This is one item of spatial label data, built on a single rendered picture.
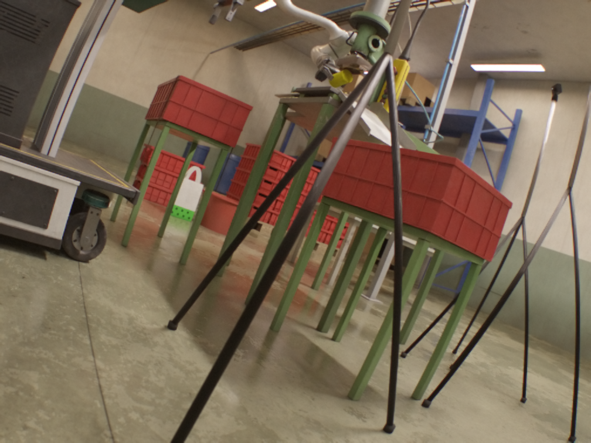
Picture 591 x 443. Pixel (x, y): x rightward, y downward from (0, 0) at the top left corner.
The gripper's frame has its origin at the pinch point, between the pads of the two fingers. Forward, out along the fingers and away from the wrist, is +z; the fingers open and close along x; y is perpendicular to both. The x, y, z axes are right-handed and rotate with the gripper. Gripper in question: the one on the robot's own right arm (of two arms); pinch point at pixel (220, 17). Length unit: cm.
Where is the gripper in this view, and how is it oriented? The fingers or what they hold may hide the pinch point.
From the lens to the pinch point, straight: 185.4
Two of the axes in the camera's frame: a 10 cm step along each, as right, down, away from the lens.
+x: 6.1, 2.7, -7.4
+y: -7.0, -2.5, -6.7
